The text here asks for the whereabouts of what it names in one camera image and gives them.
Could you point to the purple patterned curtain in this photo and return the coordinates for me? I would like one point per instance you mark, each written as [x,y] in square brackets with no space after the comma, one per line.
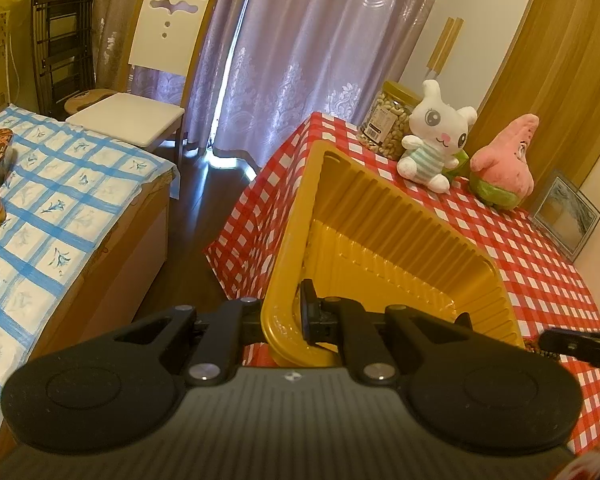
[305,60]

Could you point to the red checkered tablecloth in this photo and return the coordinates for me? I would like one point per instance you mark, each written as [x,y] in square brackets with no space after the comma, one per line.
[545,280]

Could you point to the wooden door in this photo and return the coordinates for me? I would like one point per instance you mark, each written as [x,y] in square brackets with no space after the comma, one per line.
[555,60]

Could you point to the yellow plastic tray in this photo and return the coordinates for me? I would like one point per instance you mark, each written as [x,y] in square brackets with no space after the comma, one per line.
[380,220]

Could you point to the white wooden chair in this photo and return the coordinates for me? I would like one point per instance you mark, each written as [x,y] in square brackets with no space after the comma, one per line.
[145,105]

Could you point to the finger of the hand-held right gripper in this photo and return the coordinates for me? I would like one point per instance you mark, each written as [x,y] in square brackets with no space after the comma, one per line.
[580,346]

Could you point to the pink starfish plush toy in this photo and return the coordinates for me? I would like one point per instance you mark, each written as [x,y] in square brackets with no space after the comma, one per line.
[505,160]

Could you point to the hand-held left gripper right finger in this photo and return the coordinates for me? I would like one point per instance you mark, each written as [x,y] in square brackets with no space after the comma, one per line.
[309,312]

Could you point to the red white patterned clothing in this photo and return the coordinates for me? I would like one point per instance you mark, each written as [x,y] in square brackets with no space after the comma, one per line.
[590,465]

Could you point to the silver picture frame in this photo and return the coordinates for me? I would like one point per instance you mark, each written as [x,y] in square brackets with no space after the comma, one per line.
[565,215]

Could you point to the dark slatted rack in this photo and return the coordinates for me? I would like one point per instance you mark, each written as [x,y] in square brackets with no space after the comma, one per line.
[62,35]

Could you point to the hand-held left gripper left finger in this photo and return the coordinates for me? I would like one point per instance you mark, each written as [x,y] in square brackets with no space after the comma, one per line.
[235,321]

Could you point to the white bunny plush toy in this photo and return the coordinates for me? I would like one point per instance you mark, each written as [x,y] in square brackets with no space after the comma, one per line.
[432,140]

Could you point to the green plush toy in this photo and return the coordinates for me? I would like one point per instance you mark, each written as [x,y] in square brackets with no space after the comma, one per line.
[460,165]

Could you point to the clear jar of nuts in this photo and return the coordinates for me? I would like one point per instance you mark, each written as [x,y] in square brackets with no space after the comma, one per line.
[385,120]

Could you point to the round wooden stool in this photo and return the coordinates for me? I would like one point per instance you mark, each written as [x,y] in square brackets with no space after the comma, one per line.
[87,100]

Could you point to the blue checked side table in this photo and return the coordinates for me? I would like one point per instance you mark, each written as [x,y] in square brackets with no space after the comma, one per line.
[55,200]

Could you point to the brown low table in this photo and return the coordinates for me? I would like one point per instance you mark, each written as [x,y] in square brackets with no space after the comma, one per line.
[125,260]

